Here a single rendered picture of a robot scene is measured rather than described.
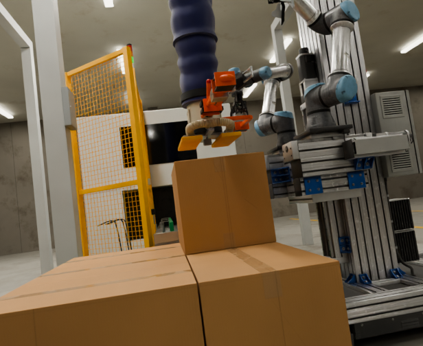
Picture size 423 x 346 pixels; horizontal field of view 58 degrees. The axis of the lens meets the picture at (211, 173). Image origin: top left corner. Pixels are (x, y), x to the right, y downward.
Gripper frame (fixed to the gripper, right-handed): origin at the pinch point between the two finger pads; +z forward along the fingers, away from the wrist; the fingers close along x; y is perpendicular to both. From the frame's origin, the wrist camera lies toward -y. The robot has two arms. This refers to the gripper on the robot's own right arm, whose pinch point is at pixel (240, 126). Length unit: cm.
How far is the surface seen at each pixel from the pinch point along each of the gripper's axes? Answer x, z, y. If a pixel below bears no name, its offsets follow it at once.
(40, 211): -202, 26, -291
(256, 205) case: -13, 48, 61
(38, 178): -201, -17, -291
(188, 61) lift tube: -32, -28, 38
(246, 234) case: -19, 59, 60
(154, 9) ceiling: -21, -279, -369
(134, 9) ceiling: -52, -279, -367
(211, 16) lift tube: -17, -51, 37
